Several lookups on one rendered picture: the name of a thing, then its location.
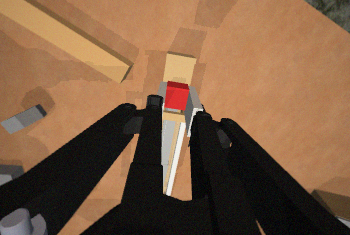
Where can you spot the tan wooden bar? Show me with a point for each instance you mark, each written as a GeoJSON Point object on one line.
{"type": "Point", "coordinates": [63, 34]}

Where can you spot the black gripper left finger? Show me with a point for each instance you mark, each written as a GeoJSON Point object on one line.
{"type": "Point", "coordinates": [44, 199]}

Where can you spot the red cube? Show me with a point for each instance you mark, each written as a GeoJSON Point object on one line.
{"type": "Point", "coordinates": [176, 95]}

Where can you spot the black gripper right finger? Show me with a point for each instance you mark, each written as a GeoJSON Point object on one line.
{"type": "Point", "coordinates": [280, 204]}

